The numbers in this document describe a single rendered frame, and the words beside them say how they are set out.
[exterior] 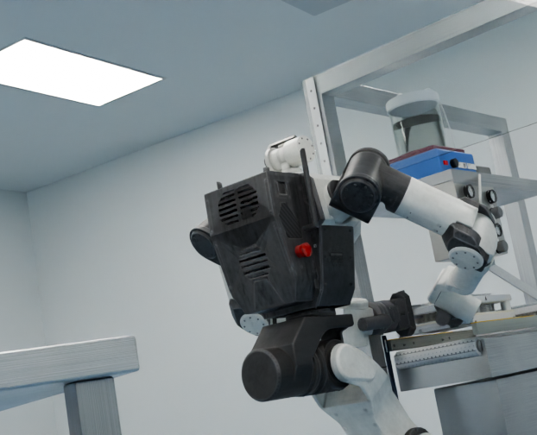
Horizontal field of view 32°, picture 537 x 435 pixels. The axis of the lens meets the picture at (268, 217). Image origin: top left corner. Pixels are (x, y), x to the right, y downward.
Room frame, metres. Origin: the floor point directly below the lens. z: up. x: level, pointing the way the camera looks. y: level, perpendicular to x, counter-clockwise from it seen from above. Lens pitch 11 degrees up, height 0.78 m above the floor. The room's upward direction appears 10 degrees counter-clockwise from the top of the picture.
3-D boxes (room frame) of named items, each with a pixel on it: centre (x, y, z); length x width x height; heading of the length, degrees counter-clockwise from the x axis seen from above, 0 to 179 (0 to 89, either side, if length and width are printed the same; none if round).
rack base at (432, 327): (2.67, -0.47, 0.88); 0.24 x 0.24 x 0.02; 50
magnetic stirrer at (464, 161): (2.60, -0.47, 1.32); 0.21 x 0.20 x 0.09; 50
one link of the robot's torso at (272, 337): (2.12, -0.01, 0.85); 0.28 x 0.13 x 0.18; 140
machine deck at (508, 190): (2.77, -0.55, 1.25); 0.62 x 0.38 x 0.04; 140
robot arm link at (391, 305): (2.56, -0.28, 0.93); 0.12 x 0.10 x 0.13; 132
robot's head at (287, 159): (2.19, -0.08, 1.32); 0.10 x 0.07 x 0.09; 50
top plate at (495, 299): (2.67, -0.47, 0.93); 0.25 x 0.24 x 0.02; 50
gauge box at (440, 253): (2.53, -0.53, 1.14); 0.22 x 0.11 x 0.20; 140
